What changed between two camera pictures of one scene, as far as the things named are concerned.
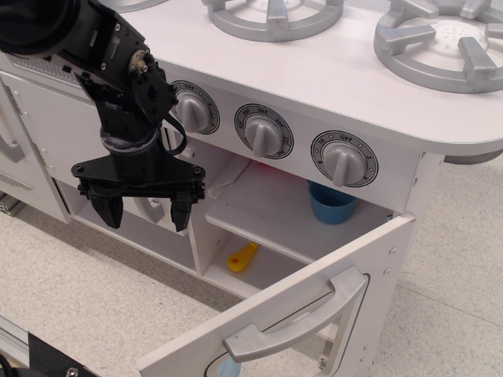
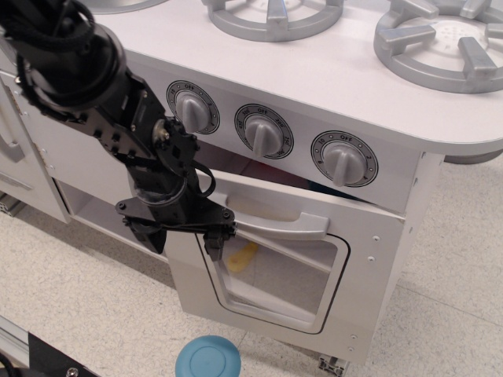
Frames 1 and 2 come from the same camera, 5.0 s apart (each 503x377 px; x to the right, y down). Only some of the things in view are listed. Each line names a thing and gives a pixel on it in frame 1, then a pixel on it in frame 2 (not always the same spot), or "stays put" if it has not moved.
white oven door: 353,346 to 302,267
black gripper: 139,171 to 178,206
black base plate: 47,361 stays put
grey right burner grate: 479,74 stays put
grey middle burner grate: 277,20 stays put
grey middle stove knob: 264,131 stays put
